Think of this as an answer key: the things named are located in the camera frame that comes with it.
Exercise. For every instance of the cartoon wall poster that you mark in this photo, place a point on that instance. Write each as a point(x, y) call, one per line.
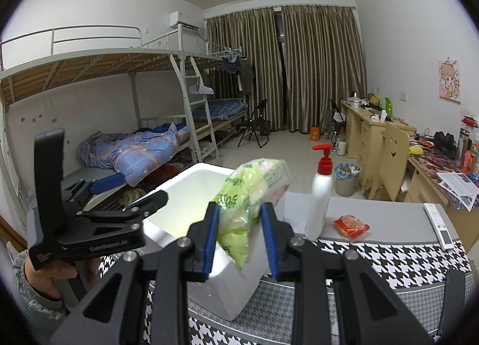
point(449, 79)

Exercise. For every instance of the white bed ladder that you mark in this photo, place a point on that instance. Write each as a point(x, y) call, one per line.
point(196, 120)

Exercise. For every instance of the white metal bunk bed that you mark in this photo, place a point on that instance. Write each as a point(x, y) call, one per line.
point(93, 64)

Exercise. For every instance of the crumpled clothes pile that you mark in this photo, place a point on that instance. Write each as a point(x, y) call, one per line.
point(149, 188)

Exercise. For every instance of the white clothes hanger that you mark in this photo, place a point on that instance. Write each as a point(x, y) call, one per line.
point(200, 88)

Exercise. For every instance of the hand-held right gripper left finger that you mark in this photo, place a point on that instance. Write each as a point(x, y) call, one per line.
point(211, 240)

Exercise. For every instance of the black folding chair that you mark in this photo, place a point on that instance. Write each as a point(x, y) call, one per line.
point(331, 117)
point(258, 122)

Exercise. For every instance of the white remote control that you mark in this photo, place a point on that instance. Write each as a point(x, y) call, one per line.
point(439, 225)

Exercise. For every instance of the person's left hand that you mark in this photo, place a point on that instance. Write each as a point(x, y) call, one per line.
point(41, 281)

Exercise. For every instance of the grey trash bin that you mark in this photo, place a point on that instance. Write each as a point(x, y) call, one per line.
point(347, 180)

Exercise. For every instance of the blue checked mattress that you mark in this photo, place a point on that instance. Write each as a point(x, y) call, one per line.
point(224, 109)

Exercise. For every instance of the red snack packet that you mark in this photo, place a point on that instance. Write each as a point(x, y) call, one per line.
point(351, 228)

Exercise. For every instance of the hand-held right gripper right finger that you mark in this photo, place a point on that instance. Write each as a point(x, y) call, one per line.
point(270, 244)

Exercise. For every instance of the white foam box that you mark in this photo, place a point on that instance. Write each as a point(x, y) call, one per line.
point(235, 292)

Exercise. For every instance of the brown curtain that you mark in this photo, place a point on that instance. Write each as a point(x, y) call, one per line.
point(325, 68)
point(247, 68)

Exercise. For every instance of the printed paper sheets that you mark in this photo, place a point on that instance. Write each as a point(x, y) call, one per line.
point(458, 188)

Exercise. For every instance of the houndstooth tablecloth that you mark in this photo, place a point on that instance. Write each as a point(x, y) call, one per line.
point(374, 266)

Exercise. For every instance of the yellow cloth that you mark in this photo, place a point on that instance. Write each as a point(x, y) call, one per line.
point(416, 150)

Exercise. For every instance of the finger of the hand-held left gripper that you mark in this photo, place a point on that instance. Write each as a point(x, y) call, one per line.
point(146, 206)
point(108, 183)

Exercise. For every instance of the blue checked quilt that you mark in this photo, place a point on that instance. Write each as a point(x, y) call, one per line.
point(138, 154)

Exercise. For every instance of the black headphones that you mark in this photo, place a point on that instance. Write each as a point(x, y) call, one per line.
point(445, 143)

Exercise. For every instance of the white jug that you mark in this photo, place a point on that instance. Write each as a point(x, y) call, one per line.
point(340, 147)

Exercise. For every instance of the black smartphone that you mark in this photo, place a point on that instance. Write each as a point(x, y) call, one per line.
point(451, 300)

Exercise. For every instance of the wooden desk with patterned cover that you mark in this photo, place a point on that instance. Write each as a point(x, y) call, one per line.
point(423, 188)

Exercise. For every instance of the orange container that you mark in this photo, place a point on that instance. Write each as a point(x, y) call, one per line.
point(315, 133)

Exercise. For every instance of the white pump bottle red cap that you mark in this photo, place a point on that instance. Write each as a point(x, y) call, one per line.
point(318, 199)

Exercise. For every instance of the person's left forearm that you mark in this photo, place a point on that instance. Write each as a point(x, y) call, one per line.
point(33, 311)

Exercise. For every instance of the wooden desk with drawers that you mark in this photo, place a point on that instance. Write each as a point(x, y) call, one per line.
point(359, 143)

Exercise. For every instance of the green plastic packet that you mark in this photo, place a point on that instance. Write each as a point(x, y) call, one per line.
point(239, 199)

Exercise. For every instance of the white air conditioner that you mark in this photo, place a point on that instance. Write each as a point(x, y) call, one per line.
point(183, 20)

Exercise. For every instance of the group of toiletry bottles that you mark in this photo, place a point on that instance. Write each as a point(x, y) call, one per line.
point(469, 154)

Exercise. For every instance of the wooden chair with smiley cutout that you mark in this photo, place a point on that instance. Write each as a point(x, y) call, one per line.
point(391, 158)

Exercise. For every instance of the hanging dark clothes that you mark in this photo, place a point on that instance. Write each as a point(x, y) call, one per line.
point(237, 72)

